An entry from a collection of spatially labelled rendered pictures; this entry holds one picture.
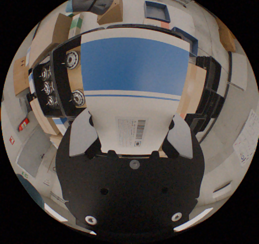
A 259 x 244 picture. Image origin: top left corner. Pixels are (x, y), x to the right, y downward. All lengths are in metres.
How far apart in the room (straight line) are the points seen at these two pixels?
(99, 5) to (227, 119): 3.17
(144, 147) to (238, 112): 2.84
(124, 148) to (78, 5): 0.60
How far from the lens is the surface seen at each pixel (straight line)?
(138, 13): 0.69
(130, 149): 0.15
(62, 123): 0.70
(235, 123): 2.91
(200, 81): 0.54
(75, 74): 0.49
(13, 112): 3.17
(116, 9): 0.52
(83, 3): 0.53
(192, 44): 0.74
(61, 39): 0.67
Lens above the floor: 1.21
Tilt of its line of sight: 58 degrees down
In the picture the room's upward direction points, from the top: 180 degrees counter-clockwise
